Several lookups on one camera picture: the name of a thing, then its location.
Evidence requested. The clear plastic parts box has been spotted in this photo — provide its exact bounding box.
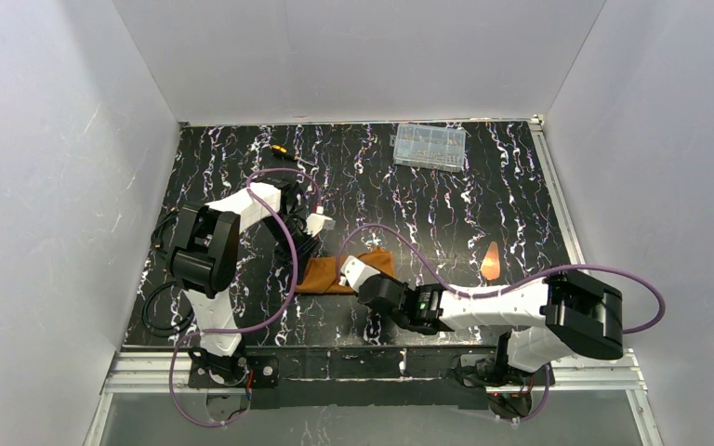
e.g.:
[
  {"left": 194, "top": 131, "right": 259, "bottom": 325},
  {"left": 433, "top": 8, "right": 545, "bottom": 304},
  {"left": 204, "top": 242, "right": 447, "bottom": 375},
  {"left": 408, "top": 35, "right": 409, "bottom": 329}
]
[{"left": 390, "top": 123, "right": 467, "bottom": 172}]

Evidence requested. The purple cable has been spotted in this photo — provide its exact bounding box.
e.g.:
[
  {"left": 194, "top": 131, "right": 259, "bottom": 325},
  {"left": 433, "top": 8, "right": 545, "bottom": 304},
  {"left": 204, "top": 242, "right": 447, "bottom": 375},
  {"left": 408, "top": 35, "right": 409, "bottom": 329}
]
[
  {"left": 335, "top": 222, "right": 668, "bottom": 426},
  {"left": 167, "top": 167, "right": 326, "bottom": 429}
]

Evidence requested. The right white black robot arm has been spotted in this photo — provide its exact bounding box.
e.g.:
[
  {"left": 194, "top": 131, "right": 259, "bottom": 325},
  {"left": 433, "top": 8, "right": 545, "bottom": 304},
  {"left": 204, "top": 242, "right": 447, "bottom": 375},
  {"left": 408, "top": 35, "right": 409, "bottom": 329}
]
[{"left": 340, "top": 263, "right": 624, "bottom": 386}]

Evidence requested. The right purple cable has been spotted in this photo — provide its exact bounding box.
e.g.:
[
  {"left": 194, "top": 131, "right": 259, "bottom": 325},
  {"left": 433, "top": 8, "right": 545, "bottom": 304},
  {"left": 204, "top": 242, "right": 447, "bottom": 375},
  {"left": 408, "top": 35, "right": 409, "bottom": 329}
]
[{"left": 335, "top": 222, "right": 668, "bottom": 426}]

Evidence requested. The aluminium frame rail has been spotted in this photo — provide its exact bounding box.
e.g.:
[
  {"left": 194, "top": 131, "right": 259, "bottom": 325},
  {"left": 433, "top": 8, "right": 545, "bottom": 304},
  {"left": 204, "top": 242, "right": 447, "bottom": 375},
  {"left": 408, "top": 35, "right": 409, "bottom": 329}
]
[{"left": 85, "top": 347, "right": 662, "bottom": 445}]

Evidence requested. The black coiled cable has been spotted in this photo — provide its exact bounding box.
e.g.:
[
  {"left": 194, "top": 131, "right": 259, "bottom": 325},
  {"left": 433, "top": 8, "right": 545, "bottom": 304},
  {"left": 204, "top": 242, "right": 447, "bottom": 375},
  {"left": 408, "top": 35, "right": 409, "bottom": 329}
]
[{"left": 141, "top": 211, "right": 195, "bottom": 338}]

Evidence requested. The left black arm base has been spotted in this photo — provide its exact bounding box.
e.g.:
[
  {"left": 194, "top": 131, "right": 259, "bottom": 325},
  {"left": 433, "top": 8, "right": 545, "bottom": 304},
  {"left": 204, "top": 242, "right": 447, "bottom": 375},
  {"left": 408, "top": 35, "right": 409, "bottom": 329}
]
[{"left": 188, "top": 347, "right": 279, "bottom": 389}]

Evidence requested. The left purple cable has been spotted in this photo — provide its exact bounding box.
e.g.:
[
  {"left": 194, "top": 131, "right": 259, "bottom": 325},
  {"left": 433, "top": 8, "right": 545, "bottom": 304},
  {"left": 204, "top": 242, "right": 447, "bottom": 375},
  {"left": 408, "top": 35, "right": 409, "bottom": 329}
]
[{"left": 167, "top": 167, "right": 326, "bottom": 429}]

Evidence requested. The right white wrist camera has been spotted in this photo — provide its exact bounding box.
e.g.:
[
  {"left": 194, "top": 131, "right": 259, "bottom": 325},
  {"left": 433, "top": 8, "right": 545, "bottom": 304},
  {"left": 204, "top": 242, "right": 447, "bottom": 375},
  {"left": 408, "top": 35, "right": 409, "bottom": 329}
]
[{"left": 338, "top": 256, "right": 381, "bottom": 294}]

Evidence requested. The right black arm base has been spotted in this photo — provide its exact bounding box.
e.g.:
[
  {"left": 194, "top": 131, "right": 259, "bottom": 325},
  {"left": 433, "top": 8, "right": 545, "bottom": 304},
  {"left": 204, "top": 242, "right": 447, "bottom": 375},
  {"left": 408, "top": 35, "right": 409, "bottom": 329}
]
[{"left": 452, "top": 349, "right": 556, "bottom": 393}]

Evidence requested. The orange cloth napkin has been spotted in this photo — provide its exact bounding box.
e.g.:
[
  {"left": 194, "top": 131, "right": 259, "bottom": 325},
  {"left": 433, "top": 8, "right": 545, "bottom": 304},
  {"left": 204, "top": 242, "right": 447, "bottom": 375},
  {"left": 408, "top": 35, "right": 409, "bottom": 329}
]
[{"left": 295, "top": 245, "right": 398, "bottom": 296}]

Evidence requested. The orange black screwdriver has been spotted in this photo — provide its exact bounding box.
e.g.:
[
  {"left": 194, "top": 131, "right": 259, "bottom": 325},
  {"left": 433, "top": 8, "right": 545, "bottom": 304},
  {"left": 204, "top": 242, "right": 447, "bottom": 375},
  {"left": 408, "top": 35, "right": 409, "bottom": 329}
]
[{"left": 270, "top": 144, "right": 307, "bottom": 164}]

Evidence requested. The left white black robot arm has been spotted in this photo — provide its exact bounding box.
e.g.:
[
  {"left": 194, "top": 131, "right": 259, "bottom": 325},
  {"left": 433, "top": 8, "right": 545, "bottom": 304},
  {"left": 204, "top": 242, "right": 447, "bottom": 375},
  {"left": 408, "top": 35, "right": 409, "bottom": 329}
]
[{"left": 166, "top": 180, "right": 334, "bottom": 360}]

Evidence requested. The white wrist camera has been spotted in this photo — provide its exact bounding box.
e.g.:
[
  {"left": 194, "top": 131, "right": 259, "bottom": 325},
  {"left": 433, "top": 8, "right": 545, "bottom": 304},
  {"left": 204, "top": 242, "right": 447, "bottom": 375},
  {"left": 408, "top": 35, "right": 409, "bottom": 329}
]
[
  {"left": 305, "top": 205, "right": 336, "bottom": 237},
  {"left": 338, "top": 256, "right": 381, "bottom": 294}
]

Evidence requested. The copper cake server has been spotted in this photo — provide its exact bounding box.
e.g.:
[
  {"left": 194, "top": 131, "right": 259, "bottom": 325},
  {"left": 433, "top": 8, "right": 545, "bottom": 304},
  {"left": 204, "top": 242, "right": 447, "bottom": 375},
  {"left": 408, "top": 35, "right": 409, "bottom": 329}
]
[{"left": 480, "top": 242, "right": 501, "bottom": 281}]

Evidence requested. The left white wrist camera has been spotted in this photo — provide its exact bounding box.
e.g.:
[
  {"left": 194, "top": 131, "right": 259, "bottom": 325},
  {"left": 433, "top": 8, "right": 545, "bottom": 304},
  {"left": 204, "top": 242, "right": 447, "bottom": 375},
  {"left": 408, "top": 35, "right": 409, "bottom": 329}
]
[{"left": 305, "top": 205, "right": 336, "bottom": 237}]

